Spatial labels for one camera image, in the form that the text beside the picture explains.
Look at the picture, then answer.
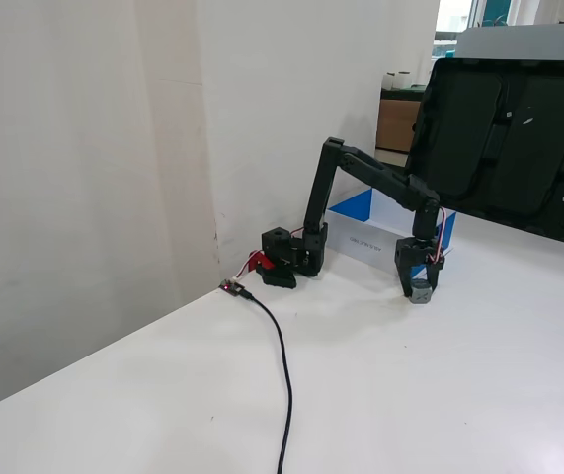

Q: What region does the small controller board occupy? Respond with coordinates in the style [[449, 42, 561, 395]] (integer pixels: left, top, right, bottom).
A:
[[217, 278, 248, 298]]

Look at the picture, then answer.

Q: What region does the red clamp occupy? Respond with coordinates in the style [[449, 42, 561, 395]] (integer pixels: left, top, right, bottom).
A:
[[244, 250, 277, 276]]

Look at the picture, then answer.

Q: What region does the brown cabinet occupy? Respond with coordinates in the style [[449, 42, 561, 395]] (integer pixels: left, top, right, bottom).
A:
[[375, 98, 422, 154]]

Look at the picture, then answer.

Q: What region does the black plastic tray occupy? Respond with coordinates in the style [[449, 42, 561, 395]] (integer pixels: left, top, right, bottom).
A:
[[399, 57, 564, 251]]

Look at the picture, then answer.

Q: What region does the gray cube block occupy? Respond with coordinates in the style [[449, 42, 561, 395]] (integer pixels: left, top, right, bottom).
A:
[[408, 278, 435, 304]]

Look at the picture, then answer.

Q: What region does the red white servo wire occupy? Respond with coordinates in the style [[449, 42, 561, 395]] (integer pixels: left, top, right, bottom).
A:
[[424, 206, 450, 266]]

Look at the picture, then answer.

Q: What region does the gray flat panel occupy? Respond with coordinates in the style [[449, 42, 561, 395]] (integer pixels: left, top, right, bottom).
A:
[[453, 22, 564, 63]]

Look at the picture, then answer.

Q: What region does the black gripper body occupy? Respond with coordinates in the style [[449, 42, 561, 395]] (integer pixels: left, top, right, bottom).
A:
[[393, 236, 448, 271]]

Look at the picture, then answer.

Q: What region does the black power cable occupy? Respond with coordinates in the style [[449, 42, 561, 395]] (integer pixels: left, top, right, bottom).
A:
[[241, 288, 295, 474]]

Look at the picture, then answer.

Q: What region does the board lead wire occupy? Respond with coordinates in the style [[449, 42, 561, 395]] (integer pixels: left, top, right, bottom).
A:
[[229, 263, 256, 283]]

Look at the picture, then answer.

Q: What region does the blue white cardboard box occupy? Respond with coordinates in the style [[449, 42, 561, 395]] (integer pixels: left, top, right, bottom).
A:
[[328, 187, 458, 273]]

